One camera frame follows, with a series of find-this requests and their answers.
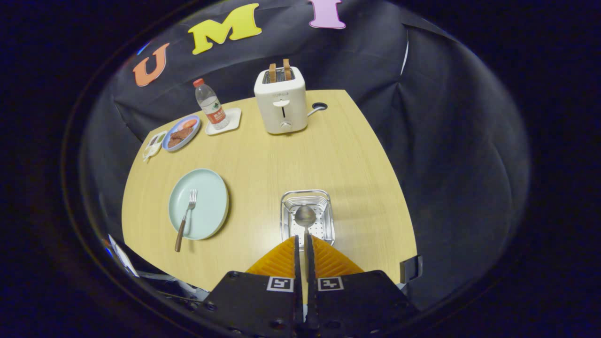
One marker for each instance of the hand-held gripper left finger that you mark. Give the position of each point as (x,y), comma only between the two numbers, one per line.
(298,281)

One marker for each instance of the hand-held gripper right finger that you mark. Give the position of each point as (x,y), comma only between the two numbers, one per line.
(311,281)

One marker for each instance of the metal drain basket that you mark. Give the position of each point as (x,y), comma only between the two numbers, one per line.
(319,202)

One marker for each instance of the black table clamp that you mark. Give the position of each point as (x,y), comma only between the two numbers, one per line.
(411,268)

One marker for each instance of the light green plate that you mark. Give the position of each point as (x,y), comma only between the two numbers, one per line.
(209,202)

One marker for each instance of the white toaster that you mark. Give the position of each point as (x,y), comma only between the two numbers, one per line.
(270,112)

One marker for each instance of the white square coaster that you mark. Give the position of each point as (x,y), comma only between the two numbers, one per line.
(233,117)

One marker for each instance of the brown meat slices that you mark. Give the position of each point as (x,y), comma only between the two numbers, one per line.
(181,136)

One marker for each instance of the orange food piece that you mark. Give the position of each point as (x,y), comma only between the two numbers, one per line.
(188,124)

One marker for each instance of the clear plastic water bottle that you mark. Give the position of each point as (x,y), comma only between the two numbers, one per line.
(211,105)

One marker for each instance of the blue plate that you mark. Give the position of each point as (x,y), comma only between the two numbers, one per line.
(173,129)

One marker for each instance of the white divided sauce dish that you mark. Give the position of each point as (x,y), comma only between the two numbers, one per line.
(157,141)

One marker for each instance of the brown toast slice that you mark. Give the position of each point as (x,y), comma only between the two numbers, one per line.
(287,69)
(272,72)

